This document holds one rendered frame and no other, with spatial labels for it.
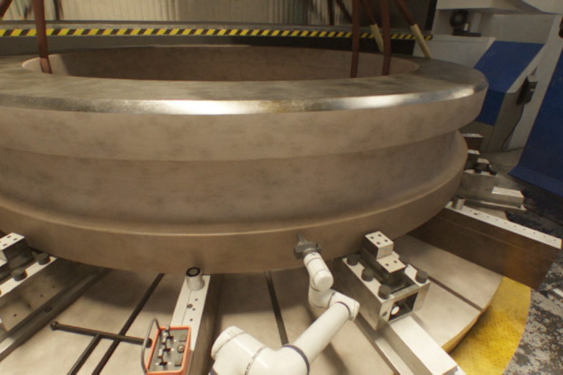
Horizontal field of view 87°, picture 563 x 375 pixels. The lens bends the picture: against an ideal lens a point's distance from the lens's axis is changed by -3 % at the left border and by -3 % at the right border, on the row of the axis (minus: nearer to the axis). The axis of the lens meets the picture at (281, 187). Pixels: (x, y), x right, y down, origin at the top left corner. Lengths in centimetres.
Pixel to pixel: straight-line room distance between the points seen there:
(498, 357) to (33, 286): 291
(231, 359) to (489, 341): 209
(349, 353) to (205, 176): 125
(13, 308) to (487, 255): 307
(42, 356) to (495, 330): 292
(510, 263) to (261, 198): 192
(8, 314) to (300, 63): 493
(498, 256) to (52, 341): 298
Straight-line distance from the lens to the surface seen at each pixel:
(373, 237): 185
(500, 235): 270
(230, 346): 104
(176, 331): 142
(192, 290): 171
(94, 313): 233
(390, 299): 175
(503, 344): 281
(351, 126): 150
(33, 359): 226
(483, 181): 362
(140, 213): 178
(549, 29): 692
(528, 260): 276
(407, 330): 194
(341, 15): 518
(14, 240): 223
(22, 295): 221
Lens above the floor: 190
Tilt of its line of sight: 28 degrees down
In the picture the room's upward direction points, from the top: 2 degrees clockwise
